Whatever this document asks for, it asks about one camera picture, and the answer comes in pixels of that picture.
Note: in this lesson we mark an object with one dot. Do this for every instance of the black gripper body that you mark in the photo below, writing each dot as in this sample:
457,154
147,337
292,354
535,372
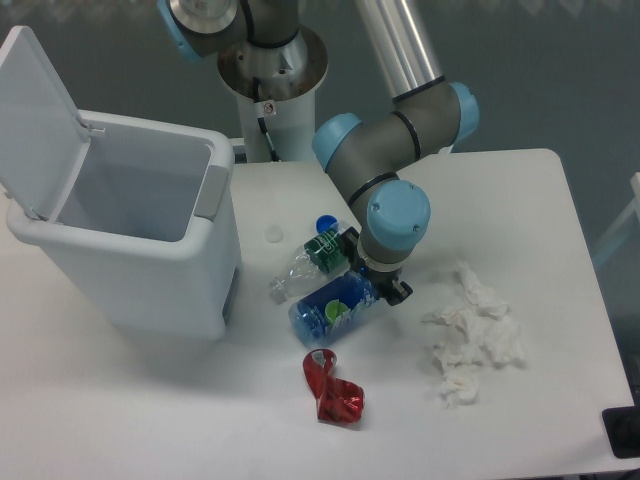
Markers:
376,275

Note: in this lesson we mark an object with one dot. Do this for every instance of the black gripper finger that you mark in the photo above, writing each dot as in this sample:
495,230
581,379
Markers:
349,241
396,292

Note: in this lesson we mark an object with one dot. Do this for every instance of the blue plastic bottle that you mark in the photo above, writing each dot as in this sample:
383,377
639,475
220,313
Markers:
328,311

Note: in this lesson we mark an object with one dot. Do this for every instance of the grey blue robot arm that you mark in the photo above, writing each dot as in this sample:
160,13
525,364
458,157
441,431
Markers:
362,160

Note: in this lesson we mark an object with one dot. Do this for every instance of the clear green label bottle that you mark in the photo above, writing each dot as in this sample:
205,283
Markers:
312,265

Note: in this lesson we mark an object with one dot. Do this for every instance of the loose blue bottle cap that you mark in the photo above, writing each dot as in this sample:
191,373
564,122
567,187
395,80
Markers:
324,222

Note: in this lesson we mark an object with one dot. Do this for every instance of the crumpled white tissue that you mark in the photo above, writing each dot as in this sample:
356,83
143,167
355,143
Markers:
479,331

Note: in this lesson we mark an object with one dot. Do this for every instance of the crushed red can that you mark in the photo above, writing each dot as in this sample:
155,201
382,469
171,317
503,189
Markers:
338,401

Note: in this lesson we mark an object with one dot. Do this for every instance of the white trash bin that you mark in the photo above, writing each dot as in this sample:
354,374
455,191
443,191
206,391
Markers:
148,232

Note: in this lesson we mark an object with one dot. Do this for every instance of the black device at edge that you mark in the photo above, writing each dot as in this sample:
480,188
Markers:
622,428

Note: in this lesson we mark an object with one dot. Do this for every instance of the white trash bin lid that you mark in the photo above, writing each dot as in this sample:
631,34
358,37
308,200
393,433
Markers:
44,139

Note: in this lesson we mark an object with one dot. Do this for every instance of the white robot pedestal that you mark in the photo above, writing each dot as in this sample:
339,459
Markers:
275,92

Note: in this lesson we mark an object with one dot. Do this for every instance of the white bracket right edge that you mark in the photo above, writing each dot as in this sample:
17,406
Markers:
620,230

